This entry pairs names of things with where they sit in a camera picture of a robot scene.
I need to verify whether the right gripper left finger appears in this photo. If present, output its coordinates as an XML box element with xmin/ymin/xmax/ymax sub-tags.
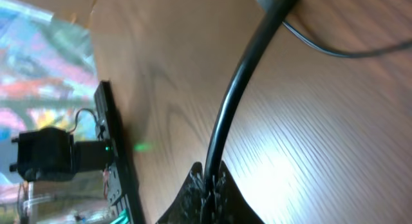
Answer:
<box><xmin>157</xmin><ymin>162</ymin><xmax>205</xmax><ymax>223</ymax></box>

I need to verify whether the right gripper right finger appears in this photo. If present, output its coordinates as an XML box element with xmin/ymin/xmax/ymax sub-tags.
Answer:
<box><xmin>215</xmin><ymin>161</ymin><xmax>264</xmax><ymax>224</ymax></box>

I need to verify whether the black USB cable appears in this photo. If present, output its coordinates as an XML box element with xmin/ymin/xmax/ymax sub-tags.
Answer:
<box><xmin>202</xmin><ymin>0</ymin><xmax>412</xmax><ymax>218</ymax></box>

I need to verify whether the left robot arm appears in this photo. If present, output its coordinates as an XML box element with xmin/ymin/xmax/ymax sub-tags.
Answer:
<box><xmin>9</xmin><ymin>127</ymin><xmax>114</xmax><ymax>182</ymax></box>

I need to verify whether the colourful patterned floor mat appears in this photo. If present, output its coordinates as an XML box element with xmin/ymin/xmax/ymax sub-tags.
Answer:
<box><xmin>1</xmin><ymin>0</ymin><xmax>112</xmax><ymax>223</ymax></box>

